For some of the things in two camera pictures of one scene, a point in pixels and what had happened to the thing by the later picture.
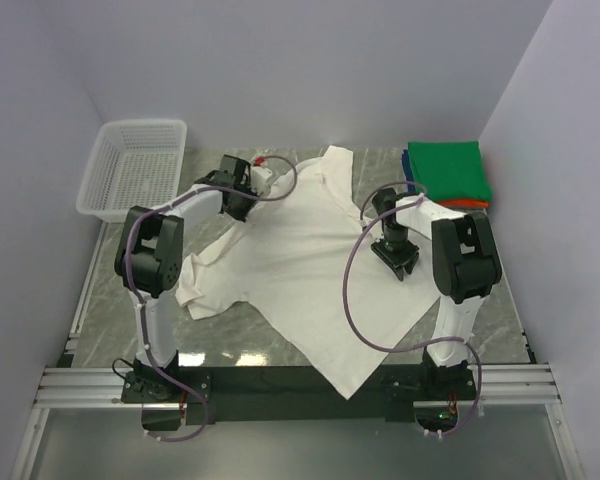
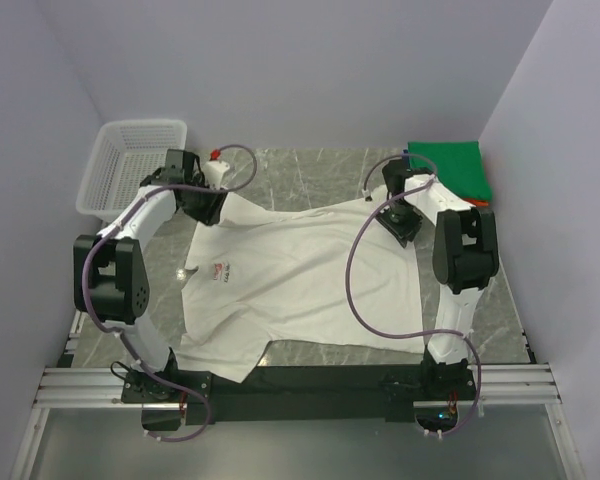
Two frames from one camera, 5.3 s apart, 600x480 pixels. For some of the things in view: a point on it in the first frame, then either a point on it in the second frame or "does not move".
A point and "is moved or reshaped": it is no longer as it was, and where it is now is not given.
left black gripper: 241,214 → 211,214
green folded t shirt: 451,170 does not move
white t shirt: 304,257 is moved or reshaped
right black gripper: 404,259 → 401,233
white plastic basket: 135,163 does not move
